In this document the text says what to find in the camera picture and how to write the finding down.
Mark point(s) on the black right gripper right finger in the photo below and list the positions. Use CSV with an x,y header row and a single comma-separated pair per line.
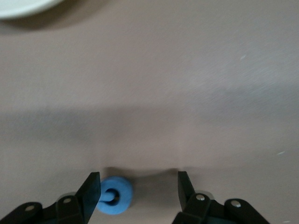
x,y
205,212

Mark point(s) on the blue letter G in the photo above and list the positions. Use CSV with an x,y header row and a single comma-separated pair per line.
x,y
125,186

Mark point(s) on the brown table cover sheet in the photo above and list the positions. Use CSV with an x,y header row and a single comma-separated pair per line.
x,y
163,93

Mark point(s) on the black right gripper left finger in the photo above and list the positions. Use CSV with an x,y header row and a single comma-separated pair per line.
x,y
70,210

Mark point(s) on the beige plate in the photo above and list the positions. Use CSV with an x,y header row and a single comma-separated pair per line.
x,y
23,7

